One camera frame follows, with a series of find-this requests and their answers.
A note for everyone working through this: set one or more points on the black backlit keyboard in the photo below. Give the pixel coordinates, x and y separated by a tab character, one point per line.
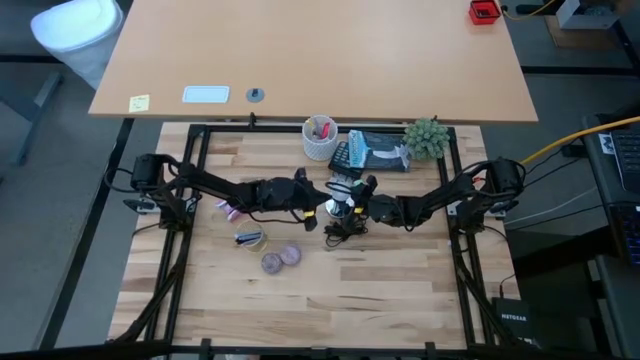
631	235

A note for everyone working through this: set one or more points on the black aluminium table frame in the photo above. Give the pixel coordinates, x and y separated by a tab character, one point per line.
195	142

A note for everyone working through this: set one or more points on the grey metal table leg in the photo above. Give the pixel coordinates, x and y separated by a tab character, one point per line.
37	107

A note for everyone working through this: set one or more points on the white textured pen cup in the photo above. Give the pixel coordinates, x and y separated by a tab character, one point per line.
320	147

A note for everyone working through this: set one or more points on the beige wooden desk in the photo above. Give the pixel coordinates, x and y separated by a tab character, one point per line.
310	55

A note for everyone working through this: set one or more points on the white rectangular desk plate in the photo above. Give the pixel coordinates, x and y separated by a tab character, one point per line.
206	94

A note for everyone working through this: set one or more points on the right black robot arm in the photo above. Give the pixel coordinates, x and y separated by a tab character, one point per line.
450	197

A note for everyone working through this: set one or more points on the black Netgear network switch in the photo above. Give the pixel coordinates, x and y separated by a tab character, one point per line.
512	317

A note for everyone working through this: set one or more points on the yellow sticky note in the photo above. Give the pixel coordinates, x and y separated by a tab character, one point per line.
139	103

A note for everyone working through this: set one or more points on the white trash bin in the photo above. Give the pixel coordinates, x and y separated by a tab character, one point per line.
80	35

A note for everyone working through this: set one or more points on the pink rectangular case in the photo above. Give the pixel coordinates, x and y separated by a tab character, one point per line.
229	210

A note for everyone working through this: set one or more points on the pink red marker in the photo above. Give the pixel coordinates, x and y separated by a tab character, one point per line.
325	131

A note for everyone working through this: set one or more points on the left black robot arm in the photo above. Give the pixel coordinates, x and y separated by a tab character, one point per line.
210	182

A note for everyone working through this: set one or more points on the dark grey flat bar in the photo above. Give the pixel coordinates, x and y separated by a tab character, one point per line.
249	238

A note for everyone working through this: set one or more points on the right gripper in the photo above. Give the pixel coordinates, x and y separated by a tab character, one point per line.
385	209

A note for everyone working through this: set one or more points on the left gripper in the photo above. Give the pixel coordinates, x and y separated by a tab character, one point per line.
287	194

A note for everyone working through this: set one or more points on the red plastic box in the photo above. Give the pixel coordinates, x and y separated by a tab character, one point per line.
484	12

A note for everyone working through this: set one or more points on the dark purple patterned candle tin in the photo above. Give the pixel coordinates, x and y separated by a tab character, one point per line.
272	263

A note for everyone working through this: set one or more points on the Yellowstone paperback book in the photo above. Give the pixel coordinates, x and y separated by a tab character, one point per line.
382	152

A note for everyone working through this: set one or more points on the grey cardboard box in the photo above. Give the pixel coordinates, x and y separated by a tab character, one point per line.
585	15

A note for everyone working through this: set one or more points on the black desk calculator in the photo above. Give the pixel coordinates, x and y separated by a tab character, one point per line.
342	159

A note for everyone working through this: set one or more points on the pink patterned candle tin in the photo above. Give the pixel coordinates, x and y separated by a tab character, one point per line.
290	254

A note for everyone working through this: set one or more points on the black laptop keyboard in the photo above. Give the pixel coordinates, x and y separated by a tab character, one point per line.
627	160

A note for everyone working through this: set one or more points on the brown cardboard sheet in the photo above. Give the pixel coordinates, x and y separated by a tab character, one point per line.
565	39

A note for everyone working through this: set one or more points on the potted green succulent plant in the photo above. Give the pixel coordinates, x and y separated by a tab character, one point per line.
426	139

